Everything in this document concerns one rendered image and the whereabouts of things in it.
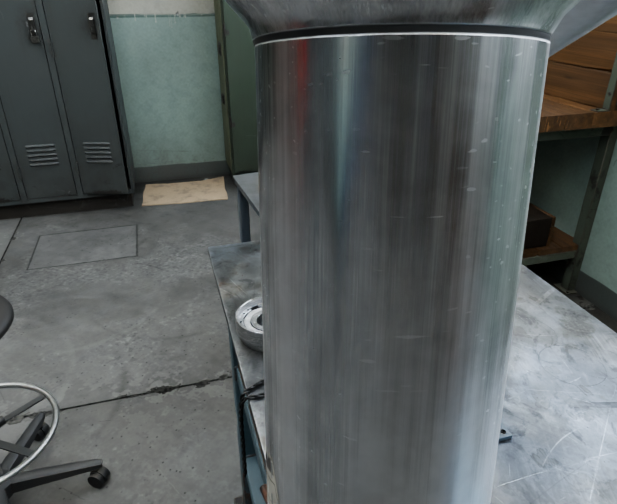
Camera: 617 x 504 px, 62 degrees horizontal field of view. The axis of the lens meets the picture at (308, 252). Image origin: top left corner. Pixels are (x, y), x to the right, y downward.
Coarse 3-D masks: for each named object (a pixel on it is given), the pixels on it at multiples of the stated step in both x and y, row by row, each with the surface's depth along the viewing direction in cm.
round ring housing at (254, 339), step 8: (248, 304) 84; (256, 304) 86; (240, 312) 83; (248, 312) 84; (240, 320) 82; (256, 320) 82; (240, 328) 79; (256, 328) 80; (240, 336) 80; (248, 336) 78; (256, 336) 77; (248, 344) 80; (256, 344) 78
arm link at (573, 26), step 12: (588, 0) 27; (600, 0) 26; (612, 0) 26; (576, 12) 28; (588, 12) 28; (600, 12) 28; (612, 12) 28; (564, 24) 30; (576, 24) 30; (588, 24) 30; (600, 24) 31; (552, 36) 32; (564, 36) 32; (576, 36) 32; (552, 48) 34
